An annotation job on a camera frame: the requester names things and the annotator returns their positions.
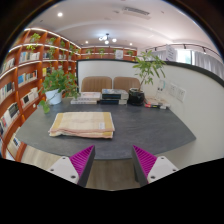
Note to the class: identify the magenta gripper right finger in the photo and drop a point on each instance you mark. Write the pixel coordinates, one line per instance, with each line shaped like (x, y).
(149, 168)

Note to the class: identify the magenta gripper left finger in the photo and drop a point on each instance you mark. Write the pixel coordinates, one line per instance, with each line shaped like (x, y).
(75, 168)

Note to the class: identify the folded yellow striped towel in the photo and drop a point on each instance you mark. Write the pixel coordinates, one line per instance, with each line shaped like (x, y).
(83, 124)

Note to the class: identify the white book stack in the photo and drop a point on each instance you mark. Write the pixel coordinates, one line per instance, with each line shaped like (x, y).
(87, 98)

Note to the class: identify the dark book stack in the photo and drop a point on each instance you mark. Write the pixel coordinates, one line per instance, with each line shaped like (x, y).
(114, 96)

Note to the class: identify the left tan chair back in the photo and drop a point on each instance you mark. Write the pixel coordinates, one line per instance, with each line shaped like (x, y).
(96, 83)

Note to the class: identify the tan chair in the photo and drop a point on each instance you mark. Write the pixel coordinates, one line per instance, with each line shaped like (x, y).
(96, 83)
(125, 83)

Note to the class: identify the potted plant in white pot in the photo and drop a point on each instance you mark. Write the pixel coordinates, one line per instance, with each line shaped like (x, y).
(55, 83)

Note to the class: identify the right tan chair back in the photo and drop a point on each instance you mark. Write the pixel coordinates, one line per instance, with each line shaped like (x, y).
(125, 83)

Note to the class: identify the tall plant in black pot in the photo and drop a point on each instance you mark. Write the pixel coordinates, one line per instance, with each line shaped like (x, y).
(147, 65)

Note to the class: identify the orange wooden bookshelf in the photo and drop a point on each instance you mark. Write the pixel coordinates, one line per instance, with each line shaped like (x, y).
(35, 53)

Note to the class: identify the ceiling lamp cluster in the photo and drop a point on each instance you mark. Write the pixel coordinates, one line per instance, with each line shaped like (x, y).
(106, 39)

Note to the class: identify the small items by wall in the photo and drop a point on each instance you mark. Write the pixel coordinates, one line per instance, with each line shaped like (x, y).
(154, 103)

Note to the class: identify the white wall socket panel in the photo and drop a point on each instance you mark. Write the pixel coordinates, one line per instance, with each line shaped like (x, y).
(177, 92)

